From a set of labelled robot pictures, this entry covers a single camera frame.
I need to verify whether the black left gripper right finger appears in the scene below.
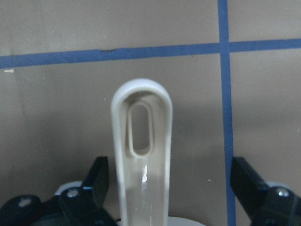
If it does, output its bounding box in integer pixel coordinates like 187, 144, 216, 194
231, 157, 301, 226

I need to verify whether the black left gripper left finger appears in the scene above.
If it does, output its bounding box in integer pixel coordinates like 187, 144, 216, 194
0, 156, 117, 226

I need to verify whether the beige plastic dustpan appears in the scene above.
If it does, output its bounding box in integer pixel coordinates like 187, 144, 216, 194
111, 78, 200, 226

